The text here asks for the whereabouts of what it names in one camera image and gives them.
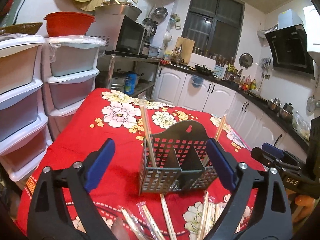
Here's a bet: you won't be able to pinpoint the dark kitchen window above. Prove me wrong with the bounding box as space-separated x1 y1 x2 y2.
182 0 245 59

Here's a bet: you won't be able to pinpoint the right hand orange glove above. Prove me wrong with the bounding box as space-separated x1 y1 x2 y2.
286 189 316 224

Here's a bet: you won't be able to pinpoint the white base cabinets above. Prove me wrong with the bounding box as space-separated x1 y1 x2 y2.
152 66 309 160

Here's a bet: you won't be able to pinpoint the white drawer tower left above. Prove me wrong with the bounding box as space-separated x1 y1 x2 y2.
1 34 52 183

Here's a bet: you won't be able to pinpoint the white drawer tower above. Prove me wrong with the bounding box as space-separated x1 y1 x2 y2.
1 34 52 183
41 35 106 140

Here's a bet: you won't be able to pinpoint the grey perforated utensil caddy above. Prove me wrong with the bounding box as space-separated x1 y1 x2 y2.
139 120 217 194

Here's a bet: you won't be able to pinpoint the red floral tablecloth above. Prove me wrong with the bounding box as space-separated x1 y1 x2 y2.
16 88 264 239

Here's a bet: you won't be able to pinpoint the hanging steel pot lid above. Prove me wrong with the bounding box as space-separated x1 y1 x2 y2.
239 53 253 69

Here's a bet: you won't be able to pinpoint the black range hood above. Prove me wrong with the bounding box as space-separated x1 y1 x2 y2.
265 24 315 80

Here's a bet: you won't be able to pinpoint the black wok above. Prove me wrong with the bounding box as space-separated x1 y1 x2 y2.
195 64 214 76

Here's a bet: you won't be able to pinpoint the white drawer tower right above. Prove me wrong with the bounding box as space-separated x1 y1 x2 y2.
41 35 106 140

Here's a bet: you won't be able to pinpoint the blue bottle on shelf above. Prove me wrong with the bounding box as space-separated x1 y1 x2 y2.
124 72 137 95

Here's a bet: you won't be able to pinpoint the steel shelf rack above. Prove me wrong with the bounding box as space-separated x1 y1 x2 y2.
95 54 160 98

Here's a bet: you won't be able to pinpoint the wooden cutting board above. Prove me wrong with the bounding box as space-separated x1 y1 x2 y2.
175 37 195 64

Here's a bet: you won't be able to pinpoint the brown woven basket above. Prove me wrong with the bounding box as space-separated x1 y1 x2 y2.
0 22 43 35

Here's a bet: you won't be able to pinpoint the red plastic basin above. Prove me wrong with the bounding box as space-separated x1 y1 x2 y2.
43 11 95 37

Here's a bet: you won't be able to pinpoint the silver microwave oven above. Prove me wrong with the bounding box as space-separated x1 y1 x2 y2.
86 15 145 56

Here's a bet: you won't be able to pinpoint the steel tray on microwave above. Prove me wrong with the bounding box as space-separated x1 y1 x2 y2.
94 4 142 21

